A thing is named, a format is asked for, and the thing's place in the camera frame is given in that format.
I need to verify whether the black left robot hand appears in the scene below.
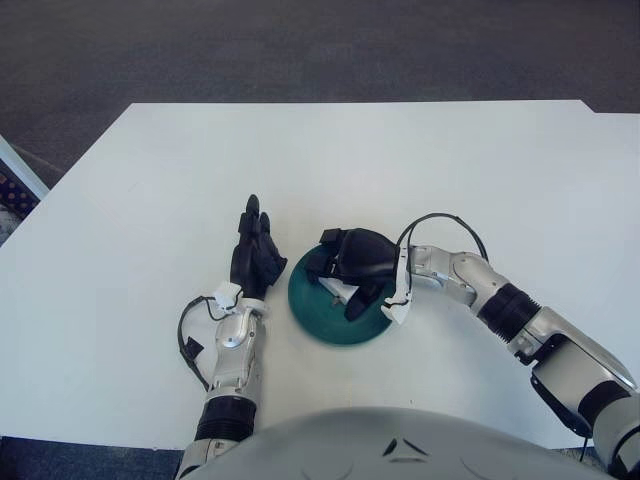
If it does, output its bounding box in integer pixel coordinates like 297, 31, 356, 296
229, 193, 290, 301

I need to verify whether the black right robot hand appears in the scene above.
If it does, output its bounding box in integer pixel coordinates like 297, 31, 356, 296
304, 227, 402, 324

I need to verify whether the white charger block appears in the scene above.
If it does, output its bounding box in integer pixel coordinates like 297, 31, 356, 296
319, 276, 362, 305

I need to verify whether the round green plate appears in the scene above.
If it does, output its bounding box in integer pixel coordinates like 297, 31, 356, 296
286, 242, 402, 349

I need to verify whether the grey robot torso shell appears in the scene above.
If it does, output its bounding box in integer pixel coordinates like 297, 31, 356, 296
174, 406, 617, 480

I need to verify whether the dark patterned rug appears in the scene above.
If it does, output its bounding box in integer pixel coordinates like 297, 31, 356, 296
0, 157, 42, 247

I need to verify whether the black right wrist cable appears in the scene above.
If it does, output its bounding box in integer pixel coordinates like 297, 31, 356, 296
397, 212, 490, 262

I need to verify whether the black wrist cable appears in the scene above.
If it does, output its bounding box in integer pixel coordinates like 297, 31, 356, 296
397, 212, 490, 262
176, 295, 221, 392

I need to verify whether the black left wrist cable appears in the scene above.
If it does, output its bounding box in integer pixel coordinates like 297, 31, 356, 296
176, 295, 221, 392

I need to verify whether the white frame bar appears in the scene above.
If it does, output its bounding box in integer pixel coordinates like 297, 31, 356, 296
0, 133, 52, 194

